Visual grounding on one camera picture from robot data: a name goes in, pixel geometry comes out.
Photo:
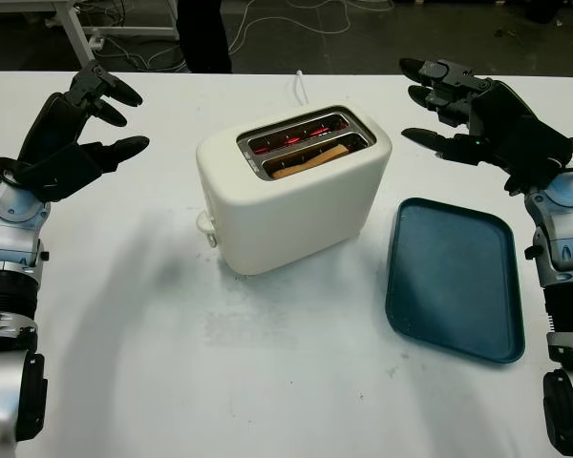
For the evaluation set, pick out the white metal table frame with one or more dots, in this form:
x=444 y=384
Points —
x=75 y=35

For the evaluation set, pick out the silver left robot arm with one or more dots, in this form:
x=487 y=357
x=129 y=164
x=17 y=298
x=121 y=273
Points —
x=9 y=214

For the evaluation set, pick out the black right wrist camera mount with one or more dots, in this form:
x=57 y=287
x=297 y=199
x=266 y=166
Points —
x=523 y=181

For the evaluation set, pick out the white power strip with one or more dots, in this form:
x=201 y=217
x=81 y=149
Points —
x=98 y=44

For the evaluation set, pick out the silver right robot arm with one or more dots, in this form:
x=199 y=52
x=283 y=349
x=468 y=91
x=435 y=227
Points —
x=563 y=234

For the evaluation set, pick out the small dark floor debris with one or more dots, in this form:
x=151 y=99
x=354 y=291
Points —
x=506 y=32

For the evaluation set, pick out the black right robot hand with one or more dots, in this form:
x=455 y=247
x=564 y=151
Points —
x=511 y=126

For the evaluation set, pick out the dark blue plastic tray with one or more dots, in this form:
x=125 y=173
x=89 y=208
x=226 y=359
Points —
x=453 y=286

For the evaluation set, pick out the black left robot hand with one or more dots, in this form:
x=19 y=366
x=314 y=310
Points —
x=52 y=121

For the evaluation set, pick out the person in black trousers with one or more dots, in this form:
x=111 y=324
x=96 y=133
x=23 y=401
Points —
x=205 y=38

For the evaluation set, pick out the cream two-slot toaster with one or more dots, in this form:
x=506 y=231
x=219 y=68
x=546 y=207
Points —
x=291 y=205

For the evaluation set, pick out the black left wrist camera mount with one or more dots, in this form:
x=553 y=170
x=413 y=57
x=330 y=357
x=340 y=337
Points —
x=59 y=174

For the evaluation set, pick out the toast slice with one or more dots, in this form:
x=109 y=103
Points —
x=315 y=160

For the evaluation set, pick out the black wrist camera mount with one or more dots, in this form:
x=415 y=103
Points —
x=59 y=174
x=523 y=181

